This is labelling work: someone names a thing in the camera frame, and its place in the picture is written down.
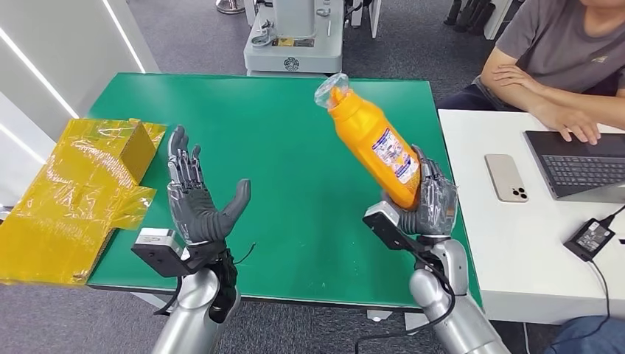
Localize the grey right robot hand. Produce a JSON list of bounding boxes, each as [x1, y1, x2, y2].
[[380, 144, 459, 238]]

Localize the person's right hand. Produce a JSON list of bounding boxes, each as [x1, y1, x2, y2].
[[542, 105, 601, 146]]

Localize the person's left hand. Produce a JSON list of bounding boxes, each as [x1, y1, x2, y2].
[[492, 64, 537, 94]]

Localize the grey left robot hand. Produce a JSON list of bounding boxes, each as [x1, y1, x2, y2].
[[166, 125, 252, 246]]

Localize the orange plastic bottle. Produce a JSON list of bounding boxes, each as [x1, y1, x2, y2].
[[313, 73, 422, 211]]

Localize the dark grey laptop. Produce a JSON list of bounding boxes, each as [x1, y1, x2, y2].
[[523, 130, 625, 204]]

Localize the person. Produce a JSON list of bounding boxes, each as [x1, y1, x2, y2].
[[436, 0, 625, 147]]

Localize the beige smartphone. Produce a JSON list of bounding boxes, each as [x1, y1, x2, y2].
[[484, 153, 529, 204]]

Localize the white desk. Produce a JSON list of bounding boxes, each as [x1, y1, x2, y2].
[[436, 108, 625, 325]]

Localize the green topped table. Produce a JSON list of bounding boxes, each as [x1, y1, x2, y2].
[[85, 73, 484, 330]]

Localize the black power adapter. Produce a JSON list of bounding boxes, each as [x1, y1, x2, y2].
[[563, 218, 615, 263]]

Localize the yellow film-wrapped cardboard box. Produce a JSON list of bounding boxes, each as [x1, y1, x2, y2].
[[0, 118, 167, 288]]

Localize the white furniture legs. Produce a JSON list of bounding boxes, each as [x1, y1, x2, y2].
[[349, 0, 382, 39]]

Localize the grey machine base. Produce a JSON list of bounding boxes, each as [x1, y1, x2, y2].
[[242, 0, 344, 78]]

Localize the blue fabric item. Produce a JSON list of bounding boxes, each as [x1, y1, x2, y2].
[[542, 315, 625, 354]]

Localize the chrome chair base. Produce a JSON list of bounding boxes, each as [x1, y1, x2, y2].
[[215, 0, 246, 15]]

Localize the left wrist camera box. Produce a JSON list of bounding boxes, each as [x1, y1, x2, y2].
[[130, 227, 189, 279]]

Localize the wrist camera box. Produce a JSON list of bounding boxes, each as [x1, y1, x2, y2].
[[362, 201, 426, 252], [130, 227, 189, 279]]

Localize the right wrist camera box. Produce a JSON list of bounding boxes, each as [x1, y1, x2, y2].
[[362, 201, 426, 252]]

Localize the thin black wire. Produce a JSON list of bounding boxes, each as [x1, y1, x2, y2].
[[233, 243, 256, 266]]

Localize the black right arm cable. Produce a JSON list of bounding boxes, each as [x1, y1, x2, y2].
[[354, 249, 458, 354]]

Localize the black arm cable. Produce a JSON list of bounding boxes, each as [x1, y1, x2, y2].
[[153, 276, 184, 316], [354, 249, 458, 354]]

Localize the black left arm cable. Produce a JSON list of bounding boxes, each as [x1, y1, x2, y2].
[[153, 276, 184, 316]]

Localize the black laptop charging cable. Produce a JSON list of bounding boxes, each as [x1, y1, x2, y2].
[[599, 202, 625, 226]]

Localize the black adapter mains cable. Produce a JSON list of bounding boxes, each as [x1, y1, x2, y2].
[[556, 259, 612, 343]]

